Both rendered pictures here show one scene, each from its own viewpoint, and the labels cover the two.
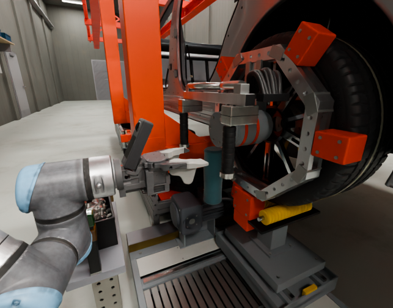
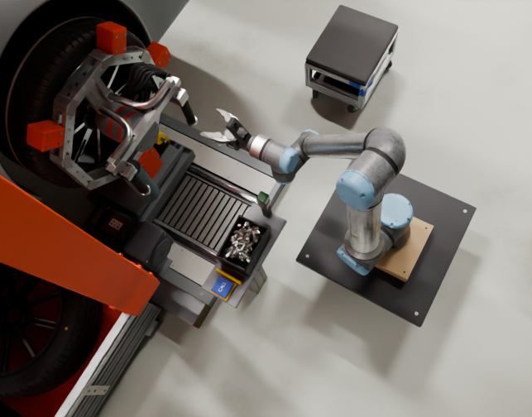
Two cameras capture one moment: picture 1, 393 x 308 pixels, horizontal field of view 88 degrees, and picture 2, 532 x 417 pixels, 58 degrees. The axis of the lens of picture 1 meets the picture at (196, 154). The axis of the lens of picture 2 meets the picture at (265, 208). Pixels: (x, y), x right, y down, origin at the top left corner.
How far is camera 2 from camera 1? 1.88 m
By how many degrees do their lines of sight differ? 80
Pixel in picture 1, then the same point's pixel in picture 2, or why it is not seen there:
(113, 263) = (256, 210)
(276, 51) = (108, 60)
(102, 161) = (260, 137)
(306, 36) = (122, 35)
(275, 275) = (171, 154)
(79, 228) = not seen: hidden behind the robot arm
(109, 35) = not seen: outside the picture
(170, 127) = not seen: hidden behind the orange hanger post
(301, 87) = (136, 57)
